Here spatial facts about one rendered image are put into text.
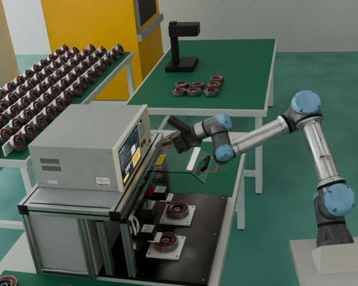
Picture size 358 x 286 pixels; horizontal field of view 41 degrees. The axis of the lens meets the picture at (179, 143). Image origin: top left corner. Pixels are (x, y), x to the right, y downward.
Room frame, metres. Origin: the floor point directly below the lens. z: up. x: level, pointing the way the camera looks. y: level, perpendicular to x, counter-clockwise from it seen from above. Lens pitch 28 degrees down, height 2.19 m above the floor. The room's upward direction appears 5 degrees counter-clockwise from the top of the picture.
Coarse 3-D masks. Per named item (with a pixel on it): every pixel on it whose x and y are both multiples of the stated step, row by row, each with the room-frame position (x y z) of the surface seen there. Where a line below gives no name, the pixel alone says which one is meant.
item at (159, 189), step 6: (156, 186) 2.00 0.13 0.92; (162, 186) 2.00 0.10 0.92; (138, 192) 2.00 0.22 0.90; (156, 192) 1.95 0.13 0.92; (162, 192) 1.94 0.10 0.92; (168, 192) 1.98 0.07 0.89; (144, 198) 1.96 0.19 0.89; (150, 198) 1.95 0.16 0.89; (156, 198) 1.94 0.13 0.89; (162, 198) 1.93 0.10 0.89; (168, 198) 1.95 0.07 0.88
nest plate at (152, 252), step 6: (180, 240) 1.75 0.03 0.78; (150, 246) 1.72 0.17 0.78; (180, 246) 1.70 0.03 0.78; (150, 252) 1.68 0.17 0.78; (156, 252) 1.68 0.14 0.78; (168, 252) 1.67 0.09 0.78; (174, 252) 1.67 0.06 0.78; (180, 252) 1.66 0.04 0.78; (162, 258) 1.65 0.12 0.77; (168, 258) 1.64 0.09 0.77; (174, 258) 1.63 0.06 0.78
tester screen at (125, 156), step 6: (132, 138) 1.85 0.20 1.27; (138, 138) 1.92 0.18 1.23; (126, 144) 1.77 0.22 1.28; (132, 144) 1.84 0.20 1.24; (126, 150) 1.76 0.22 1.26; (120, 156) 1.70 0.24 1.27; (126, 156) 1.76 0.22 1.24; (132, 156) 1.82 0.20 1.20; (120, 162) 1.69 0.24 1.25; (126, 162) 1.75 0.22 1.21; (132, 162) 1.81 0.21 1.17; (126, 174) 1.73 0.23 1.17; (126, 180) 1.72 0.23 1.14
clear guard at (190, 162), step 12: (156, 156) 2.04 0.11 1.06; (168, 156) 2.03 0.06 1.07; (180, 156) 2.02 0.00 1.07; (192, 156) 2.01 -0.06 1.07; (204, 156) 2.04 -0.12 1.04; (156, 168) 1.93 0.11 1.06; (168, 168) 1.92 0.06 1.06; (180, 168) 1.91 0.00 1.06; (192, 168) 1.90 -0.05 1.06; (204, 180) 1.87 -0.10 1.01
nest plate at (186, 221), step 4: (168, 204) 2.04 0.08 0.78; (192, 208) 1.98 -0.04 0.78; (164, 212) 1.97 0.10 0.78; (192, 212) 1.95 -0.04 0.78; (164, 216) 1.94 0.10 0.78; (188, 216) 1.92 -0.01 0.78; (192, 216) 1.92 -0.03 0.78; (160, 220) 1.91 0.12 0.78; (164, 220) 1.91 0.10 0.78; (168, 220) 1.90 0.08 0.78; (172, 220) 1.90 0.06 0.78; (176, 220) 1.90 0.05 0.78; (180, 220) 1.90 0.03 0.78; (184, 220) 1.89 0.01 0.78; (188, 220) 1.89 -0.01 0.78; (172, 224) 1.88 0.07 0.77; (176, 224) 1.88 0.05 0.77; (180, 224) 1.87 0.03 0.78; (184, 224) 1.87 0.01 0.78; (188, 224) 1.86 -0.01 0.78
